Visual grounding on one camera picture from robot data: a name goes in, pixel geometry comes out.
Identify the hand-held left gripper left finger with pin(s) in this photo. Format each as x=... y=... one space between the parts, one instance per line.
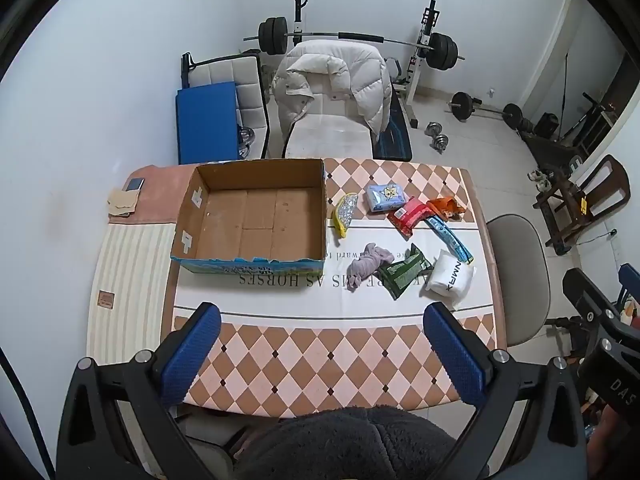
x=192 y=355

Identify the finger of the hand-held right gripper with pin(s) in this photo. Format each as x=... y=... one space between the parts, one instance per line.
x=590 y=302
x=629 y=275

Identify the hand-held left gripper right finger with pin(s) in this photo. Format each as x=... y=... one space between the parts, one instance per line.
x=456 y=357

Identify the white packet with black text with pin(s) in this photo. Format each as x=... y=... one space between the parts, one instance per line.
x=450 y=280

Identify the grey round chair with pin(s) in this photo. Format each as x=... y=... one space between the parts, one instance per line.
x=517 y=270

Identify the brown wooden chair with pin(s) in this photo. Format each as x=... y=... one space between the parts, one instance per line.
x=600 y=195

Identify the striped beige table mat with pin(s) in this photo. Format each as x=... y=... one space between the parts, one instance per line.
x=130 y=285

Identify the green packet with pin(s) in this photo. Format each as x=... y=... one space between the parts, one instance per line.
x=402 y=272

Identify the checked printed tablecloth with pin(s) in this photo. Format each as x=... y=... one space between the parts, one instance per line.
x=310 y=355

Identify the long blue packet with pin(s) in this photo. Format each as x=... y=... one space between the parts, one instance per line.
x=450 y=240

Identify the crumpled pink grey cloth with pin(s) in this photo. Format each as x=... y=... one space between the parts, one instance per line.
x=369 y=260

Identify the dark grey fleece clothing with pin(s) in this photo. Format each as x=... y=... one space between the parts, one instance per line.
x=360 y=447

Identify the white shoes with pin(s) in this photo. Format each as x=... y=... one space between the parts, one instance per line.
x=539 y=177

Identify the open cardboard box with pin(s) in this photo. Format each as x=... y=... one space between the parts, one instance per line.
x=250 y=220

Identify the red snack packet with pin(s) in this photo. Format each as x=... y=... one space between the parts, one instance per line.
x=407 y=216

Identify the orange snack packet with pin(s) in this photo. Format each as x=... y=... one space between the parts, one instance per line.
x=445 y=207

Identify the black exercise machine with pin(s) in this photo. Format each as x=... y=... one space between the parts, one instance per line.
x=547 y=130

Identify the pink table mat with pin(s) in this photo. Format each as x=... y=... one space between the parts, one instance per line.
x=160 y=190

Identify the light blue tissue packet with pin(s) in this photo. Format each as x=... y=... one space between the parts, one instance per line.
x=384 y=197

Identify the smartphone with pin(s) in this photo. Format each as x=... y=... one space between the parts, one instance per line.
x=134 y=185

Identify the yellow silver snack packet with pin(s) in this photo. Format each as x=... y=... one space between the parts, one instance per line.
x=344 y=214

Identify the chrome dumbbell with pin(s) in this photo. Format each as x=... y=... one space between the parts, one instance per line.
x=441 y=142
x=431 y=128

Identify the chrome weight plates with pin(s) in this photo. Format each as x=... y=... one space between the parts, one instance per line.
x=246 y=141

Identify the black weight bench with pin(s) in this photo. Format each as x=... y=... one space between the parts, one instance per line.
x=395 y=135

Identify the blue folded exercise mat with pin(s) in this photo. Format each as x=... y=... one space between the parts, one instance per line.
x=206 y=122

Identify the short barbell with black plates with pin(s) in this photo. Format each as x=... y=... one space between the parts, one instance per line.
x=461 y=106

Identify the white office chair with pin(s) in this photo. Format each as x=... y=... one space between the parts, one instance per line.
x=330 y=135

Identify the white quilted bench pad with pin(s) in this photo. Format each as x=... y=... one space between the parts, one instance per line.
x=247 y=85

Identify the white puffer jacket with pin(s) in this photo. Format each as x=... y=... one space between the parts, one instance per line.
x=325 y=75

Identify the long barbell with black plates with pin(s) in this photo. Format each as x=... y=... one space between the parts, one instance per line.
x=360 y=37

